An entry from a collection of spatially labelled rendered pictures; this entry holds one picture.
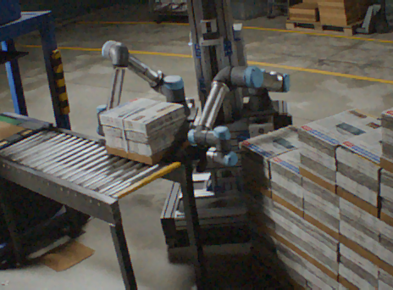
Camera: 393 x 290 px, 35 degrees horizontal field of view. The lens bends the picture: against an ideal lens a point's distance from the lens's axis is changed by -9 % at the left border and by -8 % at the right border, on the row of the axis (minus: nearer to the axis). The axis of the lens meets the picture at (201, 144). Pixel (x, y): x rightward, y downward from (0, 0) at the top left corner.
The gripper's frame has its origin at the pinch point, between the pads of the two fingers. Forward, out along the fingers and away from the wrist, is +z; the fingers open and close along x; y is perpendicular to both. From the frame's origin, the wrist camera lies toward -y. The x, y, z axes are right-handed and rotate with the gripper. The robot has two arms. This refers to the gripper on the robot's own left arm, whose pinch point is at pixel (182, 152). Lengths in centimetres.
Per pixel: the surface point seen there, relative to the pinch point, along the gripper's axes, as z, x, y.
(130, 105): 29.3, 5.6, 24.2
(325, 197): -97, 10, 0
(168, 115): 0.0, 6.1, 22.4
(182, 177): -10.5, 12.6, -7.2
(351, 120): -98, -14, 27
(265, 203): -46, -9, -24
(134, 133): 9.8, 22.2, 17.2
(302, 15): 303, -564, -57
